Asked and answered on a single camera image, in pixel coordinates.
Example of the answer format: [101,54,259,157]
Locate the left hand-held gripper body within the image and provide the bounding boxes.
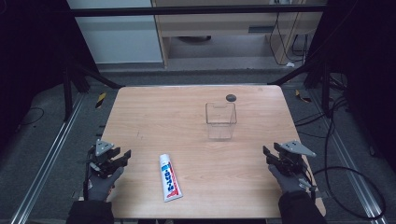
[88,138,124,179]

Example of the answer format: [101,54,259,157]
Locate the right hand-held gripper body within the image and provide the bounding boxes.
[273,140,318,177]

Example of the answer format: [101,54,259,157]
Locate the white toothpaste tube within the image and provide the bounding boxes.
[159,152,184,203]

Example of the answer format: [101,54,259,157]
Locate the clear plastic container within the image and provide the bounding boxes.
[205,101,238,141]

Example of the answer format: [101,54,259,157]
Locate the person's right hand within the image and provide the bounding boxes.
[267,164,313,195]

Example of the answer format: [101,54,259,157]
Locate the person's left hand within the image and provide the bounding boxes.
[85,166,125,203]

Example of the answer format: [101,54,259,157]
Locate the yellow black tape strip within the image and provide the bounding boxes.
[94,91,107,109]
[294,89,313,104]

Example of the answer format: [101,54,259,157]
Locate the black metal stand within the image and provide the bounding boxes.
[266,60,332,117]
[61,60,125,123]

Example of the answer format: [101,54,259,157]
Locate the white cabinet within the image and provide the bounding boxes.
[66,0,164,65]

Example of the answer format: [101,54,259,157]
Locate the dark curtain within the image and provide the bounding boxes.
[305,0,396,174]
[0,0,98,150]

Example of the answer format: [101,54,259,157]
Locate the light wooden desk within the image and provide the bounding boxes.
[151,0,329,68]

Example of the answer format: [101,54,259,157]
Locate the black horizontal bar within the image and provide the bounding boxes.
[69,5,327,18]

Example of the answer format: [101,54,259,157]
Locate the long black cable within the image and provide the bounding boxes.
[306,96,388,220]

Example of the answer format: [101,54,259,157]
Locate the thin black cable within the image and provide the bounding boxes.
[81,146,96,202]

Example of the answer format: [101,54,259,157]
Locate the black cable bundle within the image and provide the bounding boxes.
[294,74,349,139]

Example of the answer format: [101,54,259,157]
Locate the aluminium floor rail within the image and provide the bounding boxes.
[9,92,86,224]
[310,89,390,224]

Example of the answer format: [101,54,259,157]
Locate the black floor cable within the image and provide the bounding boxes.
[19,106,45,127]

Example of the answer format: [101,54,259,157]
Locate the black hanging cables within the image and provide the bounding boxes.
[268,11,310,67]

